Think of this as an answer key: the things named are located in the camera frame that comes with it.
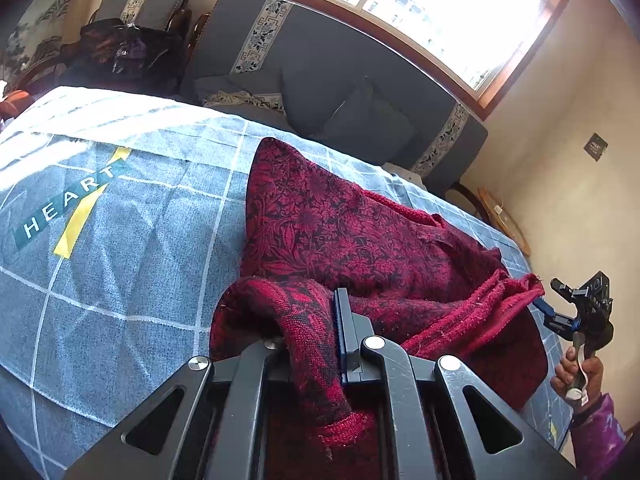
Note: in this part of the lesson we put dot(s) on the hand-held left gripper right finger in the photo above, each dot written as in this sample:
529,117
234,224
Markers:
341,330

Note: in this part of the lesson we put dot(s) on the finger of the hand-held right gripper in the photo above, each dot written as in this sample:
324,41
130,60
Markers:
562,290
556,320

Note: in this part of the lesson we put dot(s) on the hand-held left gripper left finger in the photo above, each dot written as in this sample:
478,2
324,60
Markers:
250,375

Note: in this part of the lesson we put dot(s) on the dark red floral knit sweater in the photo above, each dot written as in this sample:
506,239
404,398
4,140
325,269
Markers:
350,240

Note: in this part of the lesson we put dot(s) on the dark clothes pile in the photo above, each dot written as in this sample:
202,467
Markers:
125,52

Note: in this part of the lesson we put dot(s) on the person's right hand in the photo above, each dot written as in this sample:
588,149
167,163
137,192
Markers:
565,375

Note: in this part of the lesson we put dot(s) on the blue checked bedspread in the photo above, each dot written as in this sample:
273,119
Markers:
140,240

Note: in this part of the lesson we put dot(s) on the dark grey cushion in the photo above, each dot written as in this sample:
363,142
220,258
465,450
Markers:
370,120

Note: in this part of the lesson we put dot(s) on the beige patterned cloth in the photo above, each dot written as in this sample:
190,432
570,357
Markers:
245,100

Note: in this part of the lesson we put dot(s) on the grey padded headboard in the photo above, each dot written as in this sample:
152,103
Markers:
325,50

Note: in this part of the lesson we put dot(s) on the wooden framed window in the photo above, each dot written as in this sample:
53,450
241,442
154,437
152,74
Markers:
450,15

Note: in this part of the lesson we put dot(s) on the wooden chair with grey cushion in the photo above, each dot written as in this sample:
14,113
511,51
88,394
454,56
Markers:
145,2

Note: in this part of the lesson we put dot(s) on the landscape painted folding screen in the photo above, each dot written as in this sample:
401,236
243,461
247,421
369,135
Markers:
35,20

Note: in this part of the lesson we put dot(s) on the dark wall switch plate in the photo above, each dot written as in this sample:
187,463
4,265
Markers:
595,146

